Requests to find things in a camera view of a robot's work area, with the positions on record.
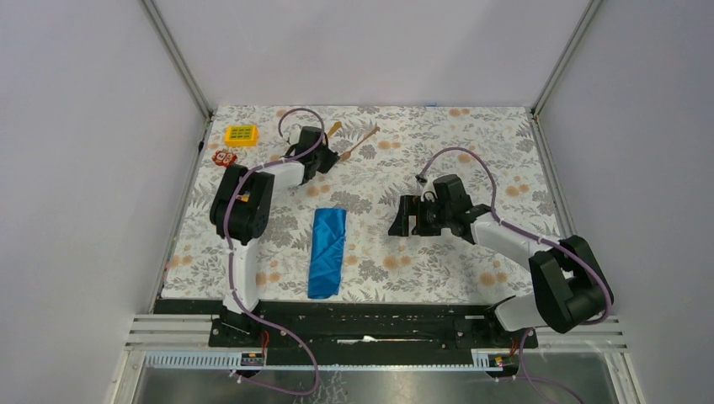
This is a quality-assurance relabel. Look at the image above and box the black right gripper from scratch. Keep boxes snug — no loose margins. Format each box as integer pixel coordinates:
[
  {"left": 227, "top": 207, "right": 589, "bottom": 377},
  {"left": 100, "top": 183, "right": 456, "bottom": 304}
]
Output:
[{"left": 388, "top": 194, "right": 452, "bottom": 237}]

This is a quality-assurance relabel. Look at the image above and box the wooden fork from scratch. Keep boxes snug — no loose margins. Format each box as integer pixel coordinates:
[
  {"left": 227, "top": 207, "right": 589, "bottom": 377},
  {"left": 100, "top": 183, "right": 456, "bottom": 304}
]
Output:
[{"left": 339, "top": 125, "right": 381, "bottom": 162}]

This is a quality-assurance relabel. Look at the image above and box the wooden spoon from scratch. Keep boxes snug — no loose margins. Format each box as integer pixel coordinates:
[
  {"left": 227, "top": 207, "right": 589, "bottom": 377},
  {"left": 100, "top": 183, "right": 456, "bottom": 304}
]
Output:
[{"left": 327, "top": 121, "right": 342, "bottom": 138}]

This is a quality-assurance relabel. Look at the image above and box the blue cloth napkin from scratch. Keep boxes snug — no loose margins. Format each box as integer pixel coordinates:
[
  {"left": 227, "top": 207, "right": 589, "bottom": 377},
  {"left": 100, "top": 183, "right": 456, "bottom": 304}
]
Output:
[{"left": 307, "top": 208, "right": 347, "bottom": 300}]

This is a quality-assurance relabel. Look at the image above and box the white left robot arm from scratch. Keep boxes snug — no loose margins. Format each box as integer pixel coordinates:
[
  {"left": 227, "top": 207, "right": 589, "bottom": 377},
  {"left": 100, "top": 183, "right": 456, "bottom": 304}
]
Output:
[{"left": 209, "top": 126, "right": 339, "bottom": 346}]

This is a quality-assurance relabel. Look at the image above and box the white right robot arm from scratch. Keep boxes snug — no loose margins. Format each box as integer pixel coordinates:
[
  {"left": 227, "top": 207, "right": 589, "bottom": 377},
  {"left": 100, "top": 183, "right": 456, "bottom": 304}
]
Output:
[{"left": 388, "top": 174, "right": 614, "bottom": 347}]

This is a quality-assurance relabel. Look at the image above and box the floral tablecloth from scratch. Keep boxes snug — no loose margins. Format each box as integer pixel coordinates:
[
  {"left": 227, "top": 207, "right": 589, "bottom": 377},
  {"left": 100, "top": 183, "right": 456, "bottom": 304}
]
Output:
[{"left": 161, "top": 106, "right": 560, "bottom": 304}]

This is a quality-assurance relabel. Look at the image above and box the yellow green toy block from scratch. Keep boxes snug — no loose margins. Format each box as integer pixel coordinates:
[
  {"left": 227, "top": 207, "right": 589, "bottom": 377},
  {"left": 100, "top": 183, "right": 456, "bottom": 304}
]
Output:
[{"left": 224, "top": 125, "right": 259, "bottom": 147}]

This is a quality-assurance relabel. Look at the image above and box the red owl toy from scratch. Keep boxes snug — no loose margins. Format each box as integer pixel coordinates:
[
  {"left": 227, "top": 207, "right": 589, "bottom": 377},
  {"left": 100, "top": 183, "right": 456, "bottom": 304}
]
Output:
[{"left": 211, "top": 150, "right": 237, "bottom": 167}]

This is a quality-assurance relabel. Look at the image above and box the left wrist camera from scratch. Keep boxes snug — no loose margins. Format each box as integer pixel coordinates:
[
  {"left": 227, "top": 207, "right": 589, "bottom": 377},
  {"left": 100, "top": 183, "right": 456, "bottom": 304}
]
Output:
[{"left": 282, "top": 125, "right": 301, "bottom": 145}]

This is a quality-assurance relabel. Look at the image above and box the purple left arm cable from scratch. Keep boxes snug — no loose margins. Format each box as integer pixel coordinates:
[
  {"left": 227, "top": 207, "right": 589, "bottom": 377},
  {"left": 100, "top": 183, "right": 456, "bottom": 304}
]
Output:
[{"left": 222, "top": 107, "right": 328, "bottom": 398}]

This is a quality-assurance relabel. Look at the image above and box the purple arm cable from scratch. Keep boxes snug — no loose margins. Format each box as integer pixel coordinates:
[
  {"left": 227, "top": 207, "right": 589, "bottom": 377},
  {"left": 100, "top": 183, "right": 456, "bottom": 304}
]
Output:
[
  {"left": 222, "top": 107, "right": 328, "bottom": 398},
  {"left": 416, "top": 146, "right": 615, "bottom": 404}
]

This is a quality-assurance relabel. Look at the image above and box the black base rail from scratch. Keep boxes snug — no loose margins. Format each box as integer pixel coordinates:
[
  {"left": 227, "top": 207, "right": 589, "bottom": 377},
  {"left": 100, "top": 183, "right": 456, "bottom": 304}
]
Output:
[{"left": 154, "top": 299, "right": 538, "bottom": 366}]

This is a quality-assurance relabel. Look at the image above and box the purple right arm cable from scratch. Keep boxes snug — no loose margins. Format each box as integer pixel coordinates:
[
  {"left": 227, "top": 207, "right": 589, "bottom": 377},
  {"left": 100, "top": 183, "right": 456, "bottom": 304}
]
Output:
[{"left": 416, "top": 146, "right": 615, "bottom": 404}]

